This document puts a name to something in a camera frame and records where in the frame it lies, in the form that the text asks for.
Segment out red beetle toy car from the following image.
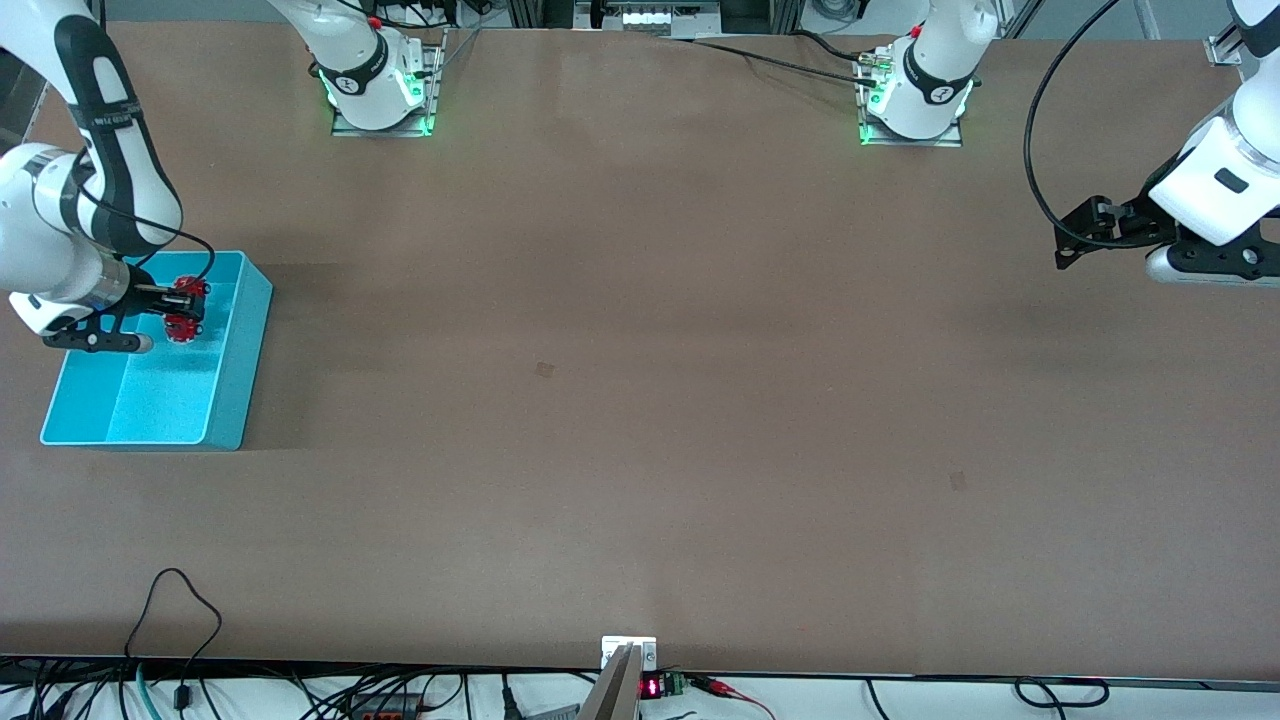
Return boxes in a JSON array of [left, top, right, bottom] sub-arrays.
[[163, 277, 212, 344]]

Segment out blue plastic box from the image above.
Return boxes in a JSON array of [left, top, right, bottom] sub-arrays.
[[40, 250, 274, 452]]

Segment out black power strip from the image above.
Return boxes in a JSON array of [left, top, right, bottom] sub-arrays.
[[345, 694, 423, 720]]

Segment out silver lit device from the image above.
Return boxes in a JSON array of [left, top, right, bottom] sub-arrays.
[[620, 0, 723, 33]]

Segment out grey metal bar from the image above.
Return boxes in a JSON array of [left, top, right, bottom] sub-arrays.
[[578, 643, 641, 720]]

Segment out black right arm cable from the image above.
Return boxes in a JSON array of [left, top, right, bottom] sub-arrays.
[[70, 140, 216, 286]]

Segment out silver aluminium frame profile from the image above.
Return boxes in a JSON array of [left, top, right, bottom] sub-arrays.
[[1205, 20, 1249, 67]]

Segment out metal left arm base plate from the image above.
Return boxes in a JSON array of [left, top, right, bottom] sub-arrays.
[[858, 50, 964, 148]]

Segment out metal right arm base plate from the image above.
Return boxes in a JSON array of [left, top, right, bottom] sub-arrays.
[[330, 28, 446, 138]]

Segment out short thick black cable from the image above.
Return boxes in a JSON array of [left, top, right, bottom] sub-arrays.
[[790, 28, 886, 67]]

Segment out long black table cable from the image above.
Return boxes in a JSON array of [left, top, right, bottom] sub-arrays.
[[665, 36, 881, 87]]

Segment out black looped cable with plug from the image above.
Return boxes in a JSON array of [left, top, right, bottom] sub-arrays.
[[125, 568, 223, 711]]

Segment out black coiled cable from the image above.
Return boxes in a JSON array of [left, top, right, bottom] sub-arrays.
[[1014, 677, 1110, 710]]

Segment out white mounting bracket plate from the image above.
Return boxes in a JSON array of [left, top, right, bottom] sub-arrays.
[[601, 636, 658, 671]]

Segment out red clip lead cable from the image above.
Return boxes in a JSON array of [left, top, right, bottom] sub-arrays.
[[690, 675, 777, 720]]

